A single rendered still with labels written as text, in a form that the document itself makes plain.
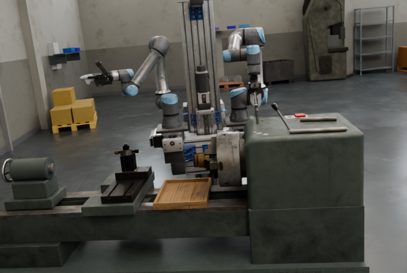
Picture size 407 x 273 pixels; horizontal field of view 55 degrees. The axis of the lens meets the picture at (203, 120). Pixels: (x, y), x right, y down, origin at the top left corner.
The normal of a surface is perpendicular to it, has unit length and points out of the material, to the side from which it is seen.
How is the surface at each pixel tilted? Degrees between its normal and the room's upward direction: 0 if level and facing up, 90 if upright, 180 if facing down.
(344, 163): 90
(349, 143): 90
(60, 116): 90
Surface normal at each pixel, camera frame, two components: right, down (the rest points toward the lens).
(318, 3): -0.08, 0.22
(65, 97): 0.18, 0.20
